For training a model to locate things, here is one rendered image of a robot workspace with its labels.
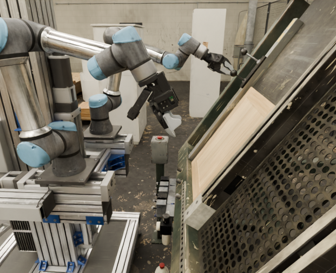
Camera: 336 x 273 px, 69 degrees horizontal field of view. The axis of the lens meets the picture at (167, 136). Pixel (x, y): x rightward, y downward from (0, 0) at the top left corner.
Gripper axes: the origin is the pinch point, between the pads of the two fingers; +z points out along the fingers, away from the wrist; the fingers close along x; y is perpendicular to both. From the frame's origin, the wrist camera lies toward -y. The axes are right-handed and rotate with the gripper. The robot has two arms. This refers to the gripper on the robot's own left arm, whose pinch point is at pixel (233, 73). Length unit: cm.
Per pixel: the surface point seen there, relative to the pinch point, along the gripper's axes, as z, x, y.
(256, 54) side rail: 9.1, -21.2, 11.8
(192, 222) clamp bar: 8, 73, -43
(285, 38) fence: 9.7, -24.4, -15.0
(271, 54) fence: 9.3, -15.4, -11.7
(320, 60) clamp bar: 6, 4, -64
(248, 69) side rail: 10.6, -12.7, 14.9
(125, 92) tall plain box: -65, 33, 231
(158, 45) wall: -97, -196, 773
